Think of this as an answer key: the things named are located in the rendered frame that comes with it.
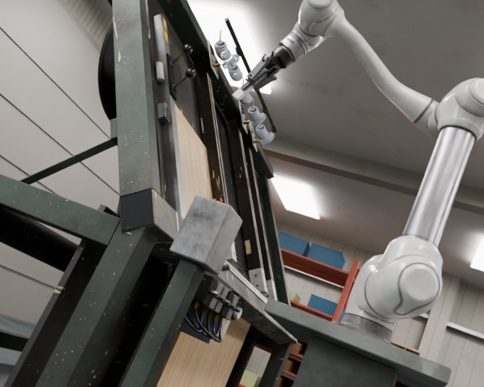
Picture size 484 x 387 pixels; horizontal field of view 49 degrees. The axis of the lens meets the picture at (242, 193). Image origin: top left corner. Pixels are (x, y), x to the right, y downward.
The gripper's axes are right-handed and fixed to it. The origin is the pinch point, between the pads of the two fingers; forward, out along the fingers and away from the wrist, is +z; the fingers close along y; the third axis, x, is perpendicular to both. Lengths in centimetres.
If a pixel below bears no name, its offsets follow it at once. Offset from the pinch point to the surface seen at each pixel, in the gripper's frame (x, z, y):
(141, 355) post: 53, 75, 13
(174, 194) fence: 7.2, 41.1, -9.1
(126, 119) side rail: -10.4, 36.3, 15.7
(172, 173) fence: 0.2, 36.7, -9.2
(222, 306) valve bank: 41, 55, -32
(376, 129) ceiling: -108, -159, -353
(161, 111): -21.0, 24.3, -5.4
